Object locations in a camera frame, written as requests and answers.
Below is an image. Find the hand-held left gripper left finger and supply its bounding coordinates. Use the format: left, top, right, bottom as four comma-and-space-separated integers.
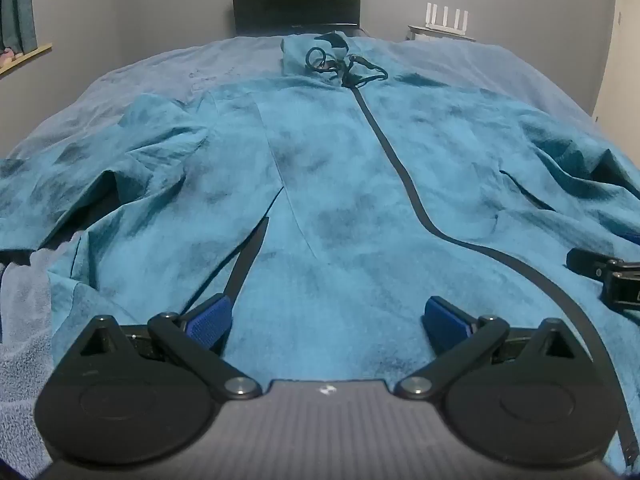
65, 295, 263, 402

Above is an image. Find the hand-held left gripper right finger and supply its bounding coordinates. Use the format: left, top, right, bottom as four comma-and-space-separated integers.
394, 296, 591, 401

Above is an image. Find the teal zip jacket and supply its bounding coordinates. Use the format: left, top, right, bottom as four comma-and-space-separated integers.
0, 30, 640, 480

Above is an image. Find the light blue fleece blanket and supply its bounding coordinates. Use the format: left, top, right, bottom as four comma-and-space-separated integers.
0, 35, 640, 480

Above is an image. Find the white side shelf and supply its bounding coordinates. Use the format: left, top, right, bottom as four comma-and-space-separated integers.
406, 24, 476, 42

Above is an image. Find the white router with antennas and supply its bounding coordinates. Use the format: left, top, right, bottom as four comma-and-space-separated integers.
425, 2, 471, 31

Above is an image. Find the wooden window sill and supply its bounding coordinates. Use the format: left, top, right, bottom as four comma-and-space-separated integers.
0, 42, 53, 77

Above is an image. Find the teal curtain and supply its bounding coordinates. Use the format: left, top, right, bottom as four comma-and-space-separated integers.
0, 0, 38, 56

